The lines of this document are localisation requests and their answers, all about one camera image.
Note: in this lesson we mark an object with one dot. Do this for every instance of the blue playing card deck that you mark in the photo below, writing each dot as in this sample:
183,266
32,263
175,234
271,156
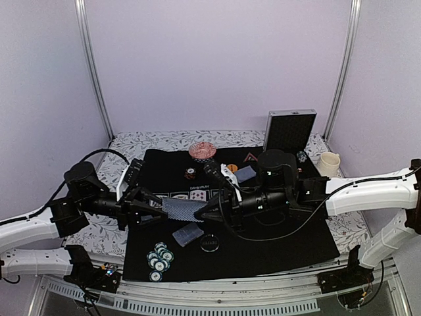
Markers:
182,209

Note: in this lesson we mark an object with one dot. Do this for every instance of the red poker chip stack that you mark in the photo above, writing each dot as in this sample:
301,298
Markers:
190,173

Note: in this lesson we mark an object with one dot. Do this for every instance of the red black triangle card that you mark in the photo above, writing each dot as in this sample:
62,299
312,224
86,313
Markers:
250,158

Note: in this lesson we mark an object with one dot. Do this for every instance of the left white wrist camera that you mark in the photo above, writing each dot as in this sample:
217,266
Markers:
129,177

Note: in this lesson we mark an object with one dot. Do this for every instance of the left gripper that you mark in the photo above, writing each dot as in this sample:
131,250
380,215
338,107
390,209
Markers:
129,209

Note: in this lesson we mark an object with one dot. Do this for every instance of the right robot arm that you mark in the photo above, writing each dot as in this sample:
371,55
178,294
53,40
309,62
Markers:
279,186

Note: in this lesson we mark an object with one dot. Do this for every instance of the right aluminium frame post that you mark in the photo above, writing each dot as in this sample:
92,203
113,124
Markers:
350,40

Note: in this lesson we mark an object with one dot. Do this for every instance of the left aluminium frame post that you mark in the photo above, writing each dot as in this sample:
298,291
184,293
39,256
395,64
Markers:
81,16

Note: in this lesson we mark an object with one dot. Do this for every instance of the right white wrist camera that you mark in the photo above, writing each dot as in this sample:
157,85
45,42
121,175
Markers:
224,176

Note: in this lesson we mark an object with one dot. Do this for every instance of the cream ceramic mug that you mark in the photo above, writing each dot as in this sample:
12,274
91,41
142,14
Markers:
328,164

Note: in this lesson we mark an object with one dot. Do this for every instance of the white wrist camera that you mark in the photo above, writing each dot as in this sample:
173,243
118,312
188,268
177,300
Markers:
224,176
129,177

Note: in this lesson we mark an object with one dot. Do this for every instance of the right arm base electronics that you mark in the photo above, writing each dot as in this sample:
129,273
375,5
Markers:
345,279

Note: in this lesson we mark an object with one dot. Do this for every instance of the black poker mat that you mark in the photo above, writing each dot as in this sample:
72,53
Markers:
270,242

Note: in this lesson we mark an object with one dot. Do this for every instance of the patterned small bowl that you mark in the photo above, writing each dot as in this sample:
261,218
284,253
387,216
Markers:
202,152

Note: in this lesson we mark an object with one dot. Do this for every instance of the blue white poker chip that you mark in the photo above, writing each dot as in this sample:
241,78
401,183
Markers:
155,276

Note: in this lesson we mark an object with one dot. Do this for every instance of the blue green chip stack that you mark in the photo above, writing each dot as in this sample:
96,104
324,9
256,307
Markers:
160,258

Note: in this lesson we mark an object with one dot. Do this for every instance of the right poker chip row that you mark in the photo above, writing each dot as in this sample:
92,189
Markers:
301,156

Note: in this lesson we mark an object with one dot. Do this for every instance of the aluminium frame post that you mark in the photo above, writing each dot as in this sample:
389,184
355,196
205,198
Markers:
350,40
81,16

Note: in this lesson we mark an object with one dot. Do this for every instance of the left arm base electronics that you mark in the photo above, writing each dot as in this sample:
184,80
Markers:
84,274

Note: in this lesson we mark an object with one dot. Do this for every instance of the orange big blind button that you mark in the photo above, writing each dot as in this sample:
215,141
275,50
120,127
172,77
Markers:
232,167

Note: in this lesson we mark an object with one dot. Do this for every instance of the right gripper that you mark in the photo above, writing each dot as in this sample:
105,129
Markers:
229,212

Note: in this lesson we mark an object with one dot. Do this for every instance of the dealt blue card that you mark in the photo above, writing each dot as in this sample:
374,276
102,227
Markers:
187,234
245,174

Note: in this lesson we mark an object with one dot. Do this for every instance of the front aluminium rail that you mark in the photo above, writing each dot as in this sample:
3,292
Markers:
295,292

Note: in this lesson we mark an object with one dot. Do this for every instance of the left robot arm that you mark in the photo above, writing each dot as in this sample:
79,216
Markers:
59,218

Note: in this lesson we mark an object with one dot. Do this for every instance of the aluminium poker chip case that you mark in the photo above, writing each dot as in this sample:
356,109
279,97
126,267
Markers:
289,130

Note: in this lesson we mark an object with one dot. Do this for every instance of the clear dealer button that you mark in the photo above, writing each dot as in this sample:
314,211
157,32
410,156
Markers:
209,243

